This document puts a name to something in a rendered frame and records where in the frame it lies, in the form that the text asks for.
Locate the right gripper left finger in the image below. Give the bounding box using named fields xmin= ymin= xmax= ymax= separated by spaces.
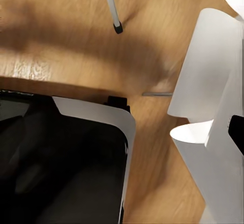
xmin=0 ymin=115 xmax=26 ymax=176

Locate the camera tripod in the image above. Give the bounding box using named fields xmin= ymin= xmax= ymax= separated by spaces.
xmin=107 ymin=0 xmax=123 ymax=34

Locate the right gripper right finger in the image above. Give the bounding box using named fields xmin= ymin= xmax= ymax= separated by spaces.
xmin=228 ymin=115 xmax=244 ymax=155

